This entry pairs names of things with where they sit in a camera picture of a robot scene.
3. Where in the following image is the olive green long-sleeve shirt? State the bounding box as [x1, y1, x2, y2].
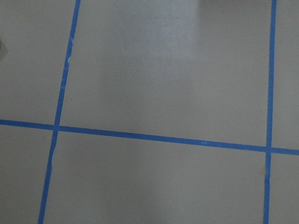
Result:
[0, 41, 7, 61]

